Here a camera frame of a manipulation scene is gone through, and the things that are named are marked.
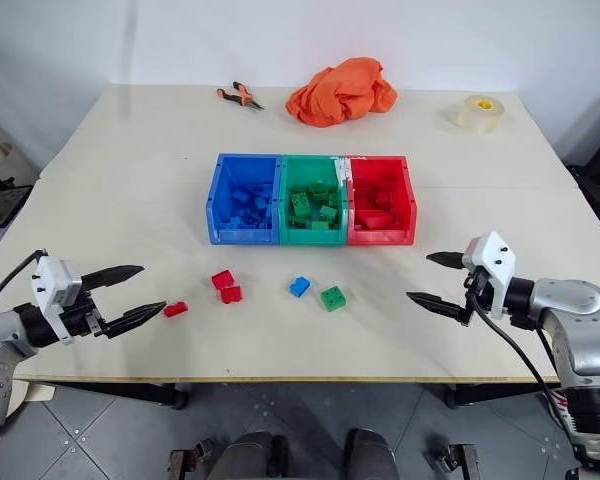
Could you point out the green plastic storage bin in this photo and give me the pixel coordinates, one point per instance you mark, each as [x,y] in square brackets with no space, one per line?
[314,200]

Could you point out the red wedge building piece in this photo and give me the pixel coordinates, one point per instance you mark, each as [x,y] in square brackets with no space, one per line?
[375,220]

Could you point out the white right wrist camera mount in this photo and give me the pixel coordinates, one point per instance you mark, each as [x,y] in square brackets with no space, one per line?
[492,260]

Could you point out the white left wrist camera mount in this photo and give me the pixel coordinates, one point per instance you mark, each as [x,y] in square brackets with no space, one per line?
[55,287]

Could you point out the orange crumpled cloth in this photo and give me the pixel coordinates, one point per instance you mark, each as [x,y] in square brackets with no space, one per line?
[342,95]

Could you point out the green building brick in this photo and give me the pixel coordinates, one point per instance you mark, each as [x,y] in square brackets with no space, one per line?
[329,213]
[319,189]
[300,204]
[320,226]
[334,298]

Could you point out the blue plastic storage bin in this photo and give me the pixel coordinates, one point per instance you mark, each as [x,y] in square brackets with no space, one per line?
[242,200]

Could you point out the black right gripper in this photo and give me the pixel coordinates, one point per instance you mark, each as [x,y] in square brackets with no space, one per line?
[477,292]

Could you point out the small red building brick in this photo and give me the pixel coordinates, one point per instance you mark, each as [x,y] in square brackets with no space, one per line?
[175,309]

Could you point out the rusty metal bracket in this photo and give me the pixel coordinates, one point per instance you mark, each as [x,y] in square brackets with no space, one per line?
[190,460]
[457,460]

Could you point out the black table frame bar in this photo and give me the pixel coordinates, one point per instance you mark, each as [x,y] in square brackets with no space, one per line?
[500,396]
[125,394]

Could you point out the dark rounded shape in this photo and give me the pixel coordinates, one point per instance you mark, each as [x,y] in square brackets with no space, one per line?
[252,456]
[371,455]

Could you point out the black stand with beige disc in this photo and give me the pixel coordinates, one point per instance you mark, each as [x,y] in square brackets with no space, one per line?
[2,197]

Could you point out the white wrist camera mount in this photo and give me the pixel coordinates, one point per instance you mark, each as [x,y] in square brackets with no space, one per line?
[492,260]
[55,287]

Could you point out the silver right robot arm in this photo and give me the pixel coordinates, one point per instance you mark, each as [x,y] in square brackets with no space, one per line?
[575,320]

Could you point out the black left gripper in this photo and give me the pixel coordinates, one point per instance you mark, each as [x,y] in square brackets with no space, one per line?
[82,315]

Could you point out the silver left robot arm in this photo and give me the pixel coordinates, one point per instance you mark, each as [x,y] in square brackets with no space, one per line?
[0,345]

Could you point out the clear packing tape roll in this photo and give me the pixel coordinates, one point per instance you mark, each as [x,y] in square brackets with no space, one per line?
[478,114]

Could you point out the beige wooden block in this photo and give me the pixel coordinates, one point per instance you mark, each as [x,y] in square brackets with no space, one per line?
[35,391]

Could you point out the red plastic storage bin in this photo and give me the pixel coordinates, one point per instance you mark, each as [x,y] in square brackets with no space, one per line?
[380,200]

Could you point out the blue building brick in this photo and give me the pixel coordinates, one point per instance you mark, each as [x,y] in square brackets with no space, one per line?
[240,195]
[299,287]
[238,220]
[261,202]

